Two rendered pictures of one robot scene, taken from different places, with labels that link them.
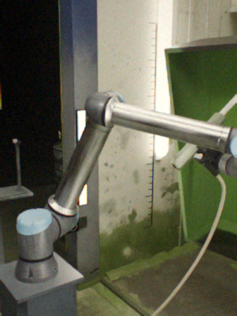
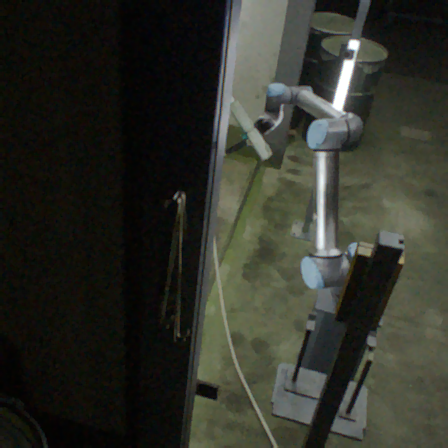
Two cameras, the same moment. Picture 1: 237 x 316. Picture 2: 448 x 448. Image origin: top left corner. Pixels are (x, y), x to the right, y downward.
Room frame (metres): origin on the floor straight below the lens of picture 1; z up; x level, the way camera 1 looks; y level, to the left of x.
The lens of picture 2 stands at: (3.32, 1.19, 2.41)
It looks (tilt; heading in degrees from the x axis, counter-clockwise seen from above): 38 degrees down; 224
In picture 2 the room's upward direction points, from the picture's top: 8 degrees clockwise
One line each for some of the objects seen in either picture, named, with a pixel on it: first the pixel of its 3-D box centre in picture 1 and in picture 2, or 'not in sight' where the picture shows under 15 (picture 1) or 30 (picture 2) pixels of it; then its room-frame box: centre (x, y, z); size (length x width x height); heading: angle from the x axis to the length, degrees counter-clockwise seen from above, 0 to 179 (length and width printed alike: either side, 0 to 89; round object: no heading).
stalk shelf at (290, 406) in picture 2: (1, 194); (319, 399); (2.19, 0.68, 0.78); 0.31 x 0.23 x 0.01; 125
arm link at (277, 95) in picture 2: not in sight; (276, 97); (1.34, -0.49, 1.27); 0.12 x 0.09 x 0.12; 156
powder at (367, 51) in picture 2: not in sight; (353, 50); (-0.66, -1.43, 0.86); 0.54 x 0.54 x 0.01
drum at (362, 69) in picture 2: not in sight; (341, 96); (-0.66, -1.43, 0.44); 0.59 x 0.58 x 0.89; 49
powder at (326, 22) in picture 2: not in sight; (331, 24); (-1.01, -1.98, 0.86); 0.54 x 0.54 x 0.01
